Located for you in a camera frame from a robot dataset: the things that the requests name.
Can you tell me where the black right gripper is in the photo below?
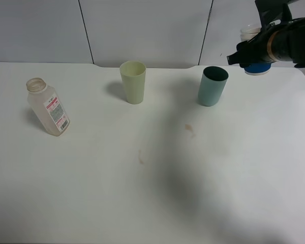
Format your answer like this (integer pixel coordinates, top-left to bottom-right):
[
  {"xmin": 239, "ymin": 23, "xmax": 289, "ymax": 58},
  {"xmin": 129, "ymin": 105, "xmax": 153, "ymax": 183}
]
[{"xmin": 227, "ymin": 21, "xmax": 294, "ymax": 68}]

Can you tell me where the glass cup with blue sleeve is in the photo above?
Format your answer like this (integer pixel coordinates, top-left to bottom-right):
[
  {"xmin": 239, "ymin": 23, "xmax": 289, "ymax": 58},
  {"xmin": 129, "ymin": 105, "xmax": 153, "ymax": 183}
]
[{"xmin": 239, "ymin": 23, "xmax": 272, "ymax": 76}]

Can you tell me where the translucent plastic drink bottle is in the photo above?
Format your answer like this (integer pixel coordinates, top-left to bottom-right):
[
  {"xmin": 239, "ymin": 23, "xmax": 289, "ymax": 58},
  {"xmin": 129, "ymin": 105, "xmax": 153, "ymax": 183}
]
[{"xmin": 26, "ymin": 78, "xmax": 70, "ymax": 137}]

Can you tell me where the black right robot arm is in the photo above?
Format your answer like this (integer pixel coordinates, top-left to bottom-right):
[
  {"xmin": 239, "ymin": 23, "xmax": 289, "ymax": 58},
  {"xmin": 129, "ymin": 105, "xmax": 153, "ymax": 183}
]
[{"xmin": 227, "ymin": 17, "xmax": 305, "ymax": 68}]

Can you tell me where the teal plastic cup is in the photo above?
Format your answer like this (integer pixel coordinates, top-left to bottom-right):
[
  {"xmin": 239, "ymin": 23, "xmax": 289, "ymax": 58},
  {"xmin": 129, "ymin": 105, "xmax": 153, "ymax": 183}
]
[{"xmin": 198, "ymin": 66, "xmax": 229, "ymax": 107}]

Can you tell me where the pale green plastic cup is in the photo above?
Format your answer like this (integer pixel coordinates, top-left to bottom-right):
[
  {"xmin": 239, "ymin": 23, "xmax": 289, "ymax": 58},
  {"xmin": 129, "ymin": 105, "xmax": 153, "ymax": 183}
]
[{"xmin": 119, "ymin": 61, "xmax": 146, "ymax": 105}]

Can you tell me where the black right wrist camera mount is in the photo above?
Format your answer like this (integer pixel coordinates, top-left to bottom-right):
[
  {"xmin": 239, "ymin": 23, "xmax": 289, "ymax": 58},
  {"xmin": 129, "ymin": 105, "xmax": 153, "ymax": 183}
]
[{"xmin": 255, "ymin": 0, "xmax": 294, "ymax": 28}]

